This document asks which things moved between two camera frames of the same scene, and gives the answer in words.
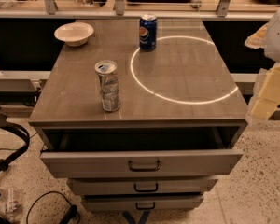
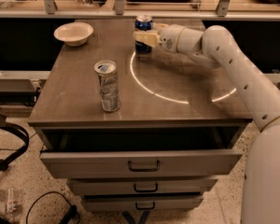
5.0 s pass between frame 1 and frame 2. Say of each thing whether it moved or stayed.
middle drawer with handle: stayed
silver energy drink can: stayed
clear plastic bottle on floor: stayed
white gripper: moved
